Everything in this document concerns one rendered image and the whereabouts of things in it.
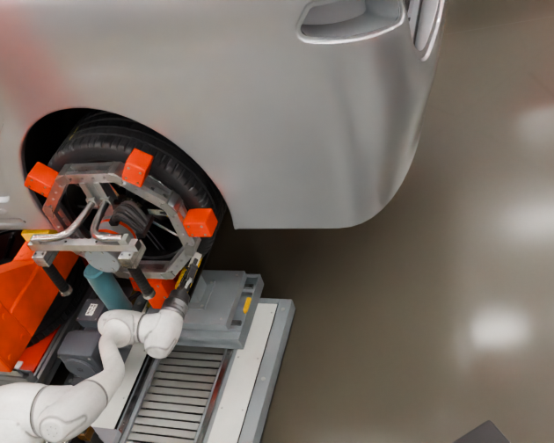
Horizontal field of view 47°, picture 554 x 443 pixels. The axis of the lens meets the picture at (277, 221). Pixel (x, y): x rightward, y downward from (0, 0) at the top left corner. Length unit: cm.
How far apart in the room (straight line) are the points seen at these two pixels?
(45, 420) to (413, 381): 147
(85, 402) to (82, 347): 94
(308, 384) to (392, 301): 53
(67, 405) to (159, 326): 56
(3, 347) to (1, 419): 76
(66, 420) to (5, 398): 20
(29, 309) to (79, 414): 99
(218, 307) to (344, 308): 57
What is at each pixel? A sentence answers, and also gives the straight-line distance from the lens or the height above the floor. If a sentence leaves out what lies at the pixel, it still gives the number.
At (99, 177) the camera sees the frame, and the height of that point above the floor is 110.
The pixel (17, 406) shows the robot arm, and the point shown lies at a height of 101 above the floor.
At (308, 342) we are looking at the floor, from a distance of 285.
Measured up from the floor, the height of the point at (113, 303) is 57.
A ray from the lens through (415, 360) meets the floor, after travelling 272.
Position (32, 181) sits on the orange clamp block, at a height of 110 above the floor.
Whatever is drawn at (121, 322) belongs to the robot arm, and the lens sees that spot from 224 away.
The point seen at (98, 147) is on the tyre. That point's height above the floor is 116.
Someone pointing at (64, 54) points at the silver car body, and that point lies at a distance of 207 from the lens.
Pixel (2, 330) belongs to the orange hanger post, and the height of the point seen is 68.
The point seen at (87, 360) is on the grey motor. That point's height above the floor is 38.
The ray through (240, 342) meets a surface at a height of 14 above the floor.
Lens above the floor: 227
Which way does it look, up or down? 42 degrees down
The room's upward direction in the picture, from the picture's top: 20 degrees counter-clockwise
